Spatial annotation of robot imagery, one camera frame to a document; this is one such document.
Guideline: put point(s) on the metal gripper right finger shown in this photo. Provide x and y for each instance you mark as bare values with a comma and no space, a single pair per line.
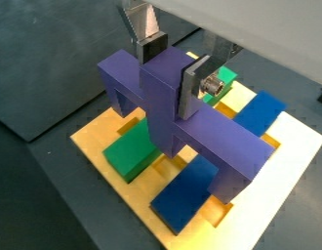
199,76

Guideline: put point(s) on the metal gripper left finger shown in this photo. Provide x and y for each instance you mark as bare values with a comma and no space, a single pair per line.
149,39

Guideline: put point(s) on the purple comb-shaped block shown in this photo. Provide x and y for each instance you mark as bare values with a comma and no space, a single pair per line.
149,86

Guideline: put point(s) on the yellow slotted board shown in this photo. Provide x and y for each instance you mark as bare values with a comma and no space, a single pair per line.
221,226

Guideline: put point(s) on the green long block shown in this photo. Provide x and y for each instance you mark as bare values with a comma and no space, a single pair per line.
132,152

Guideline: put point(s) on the blue long block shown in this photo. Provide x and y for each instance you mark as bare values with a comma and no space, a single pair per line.
188,192

